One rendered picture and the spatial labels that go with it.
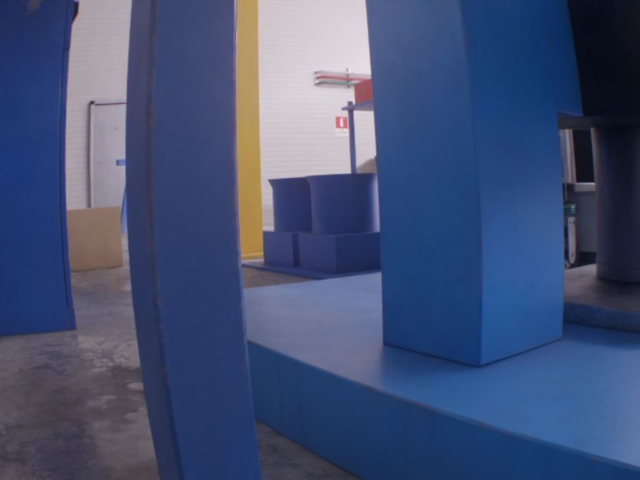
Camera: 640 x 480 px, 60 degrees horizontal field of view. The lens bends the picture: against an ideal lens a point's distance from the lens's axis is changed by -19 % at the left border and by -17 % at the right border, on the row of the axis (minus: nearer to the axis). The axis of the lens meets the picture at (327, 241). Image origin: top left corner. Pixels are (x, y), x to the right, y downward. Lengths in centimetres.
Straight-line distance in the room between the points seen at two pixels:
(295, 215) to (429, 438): 221
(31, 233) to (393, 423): 119
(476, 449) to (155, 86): 39
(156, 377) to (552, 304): 54
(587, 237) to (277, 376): 152
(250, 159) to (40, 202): 193
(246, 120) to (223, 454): 307
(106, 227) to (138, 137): 285
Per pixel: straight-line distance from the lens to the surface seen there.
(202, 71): 35
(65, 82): 168
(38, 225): 164
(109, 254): 322
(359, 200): 248
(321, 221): 251
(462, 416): 56
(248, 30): 349
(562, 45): 85
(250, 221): 338
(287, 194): 276
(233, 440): 38
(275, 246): 283
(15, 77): 167
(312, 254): 256
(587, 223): 218
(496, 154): 70
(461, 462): 57
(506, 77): 74
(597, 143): 111
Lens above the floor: 31
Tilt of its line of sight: 4 degrees down
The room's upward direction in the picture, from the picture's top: 2 degrees counter-clockwise
